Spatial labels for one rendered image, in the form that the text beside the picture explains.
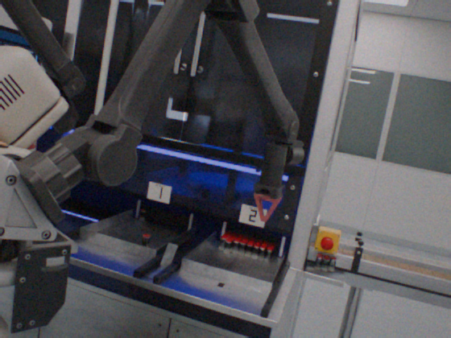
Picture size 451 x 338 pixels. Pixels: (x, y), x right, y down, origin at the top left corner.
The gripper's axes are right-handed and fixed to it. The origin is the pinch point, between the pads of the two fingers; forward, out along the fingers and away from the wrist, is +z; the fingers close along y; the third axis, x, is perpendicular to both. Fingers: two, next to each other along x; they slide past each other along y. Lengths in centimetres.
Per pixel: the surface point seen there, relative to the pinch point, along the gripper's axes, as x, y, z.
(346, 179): -23, 487, 42
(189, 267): 18.2, 0.4, 18.7
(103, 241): 46.4, 0.4, 18.1
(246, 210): 10.7, 26.8, 5.3
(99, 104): 66, 20, -21
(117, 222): 55, 23, 19
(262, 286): -2.6, 0.9, 18.6
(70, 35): 87, 27, -44
